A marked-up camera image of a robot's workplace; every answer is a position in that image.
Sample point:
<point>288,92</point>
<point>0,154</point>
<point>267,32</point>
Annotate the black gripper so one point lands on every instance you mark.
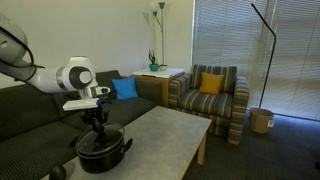
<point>96,118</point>

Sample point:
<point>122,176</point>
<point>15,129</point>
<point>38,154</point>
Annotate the glass pot lid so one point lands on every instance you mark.
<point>90,145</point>

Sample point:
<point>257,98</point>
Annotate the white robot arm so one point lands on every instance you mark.
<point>17,61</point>

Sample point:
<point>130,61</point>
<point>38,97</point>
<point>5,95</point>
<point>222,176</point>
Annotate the black cooking pot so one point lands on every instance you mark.
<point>106,161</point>

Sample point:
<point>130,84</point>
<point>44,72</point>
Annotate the blue throw pillow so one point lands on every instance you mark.
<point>125,88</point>

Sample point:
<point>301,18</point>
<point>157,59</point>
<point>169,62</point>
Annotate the black plastic ladle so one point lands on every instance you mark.
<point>58,172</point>

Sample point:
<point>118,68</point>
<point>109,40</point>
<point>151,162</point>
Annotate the dark grey fabric sofa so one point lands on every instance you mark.
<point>36,133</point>

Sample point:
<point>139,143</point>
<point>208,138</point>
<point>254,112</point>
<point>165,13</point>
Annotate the grey coffee table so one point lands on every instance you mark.
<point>165,141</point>

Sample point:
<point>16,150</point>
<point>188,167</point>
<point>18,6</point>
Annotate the teal potted plant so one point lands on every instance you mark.
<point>153,66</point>

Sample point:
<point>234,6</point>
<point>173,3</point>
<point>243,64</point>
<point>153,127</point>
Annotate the wooden side table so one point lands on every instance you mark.
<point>163,77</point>

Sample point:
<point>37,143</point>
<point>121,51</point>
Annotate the small white bowl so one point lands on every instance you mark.
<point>163,67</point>

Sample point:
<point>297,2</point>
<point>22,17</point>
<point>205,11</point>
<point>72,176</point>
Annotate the mustard yellow cushion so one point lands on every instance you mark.
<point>210,83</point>

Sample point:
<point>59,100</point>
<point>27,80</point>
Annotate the striped armchair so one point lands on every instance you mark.
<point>226,109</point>

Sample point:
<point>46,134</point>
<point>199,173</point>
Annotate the white floor lamp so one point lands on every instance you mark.
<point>157,7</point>

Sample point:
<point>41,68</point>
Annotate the white window blinds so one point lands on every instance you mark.
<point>275,44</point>

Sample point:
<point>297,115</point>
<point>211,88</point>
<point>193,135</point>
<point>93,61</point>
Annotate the beige wicker waste basket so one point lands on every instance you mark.
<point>259,119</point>

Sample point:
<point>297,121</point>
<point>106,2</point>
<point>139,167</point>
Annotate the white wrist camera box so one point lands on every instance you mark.
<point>80,104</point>

